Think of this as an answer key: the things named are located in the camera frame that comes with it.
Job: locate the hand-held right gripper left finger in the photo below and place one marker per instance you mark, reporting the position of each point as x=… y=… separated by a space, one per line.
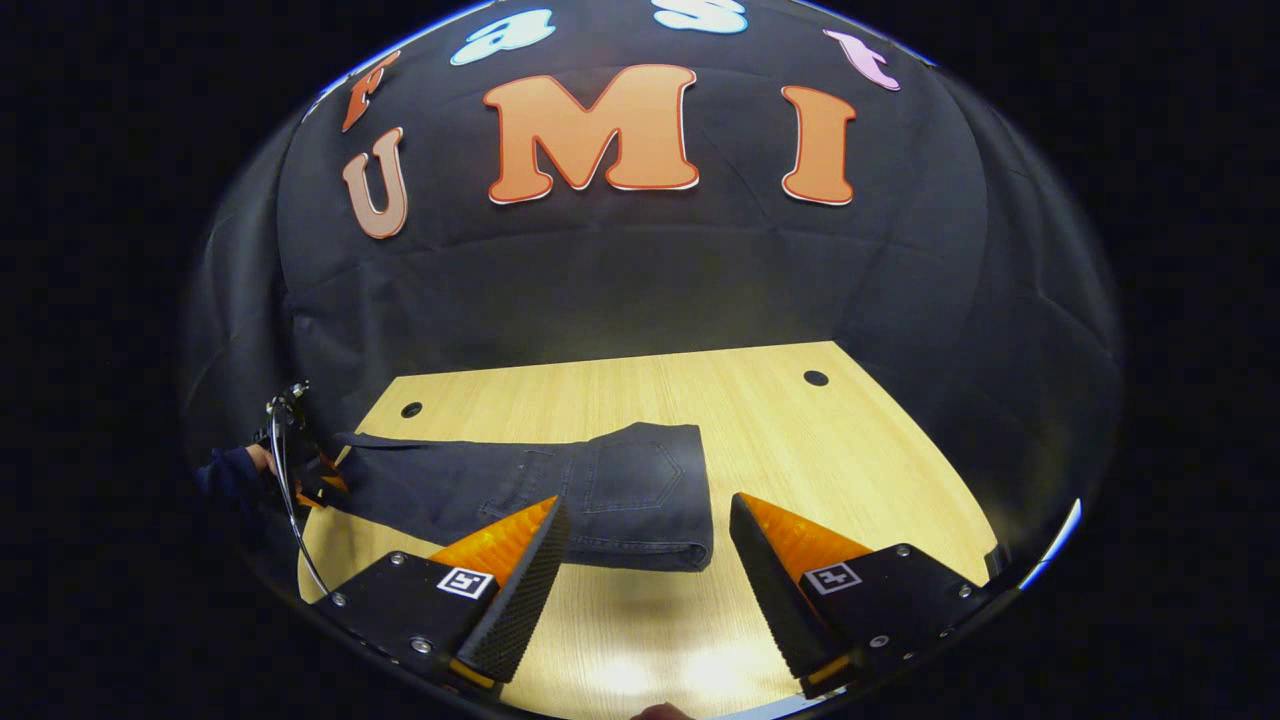
x=525 y=600

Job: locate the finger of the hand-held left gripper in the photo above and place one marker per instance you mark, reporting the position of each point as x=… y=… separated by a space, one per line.
x=325 y=485

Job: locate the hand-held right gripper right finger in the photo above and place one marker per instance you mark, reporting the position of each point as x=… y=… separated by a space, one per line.
x=772 y=600

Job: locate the dark grey jeans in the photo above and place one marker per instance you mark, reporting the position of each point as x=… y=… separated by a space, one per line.
x=630 y=480

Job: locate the black backdrop cloth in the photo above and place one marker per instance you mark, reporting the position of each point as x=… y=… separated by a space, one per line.
x=650 y=280

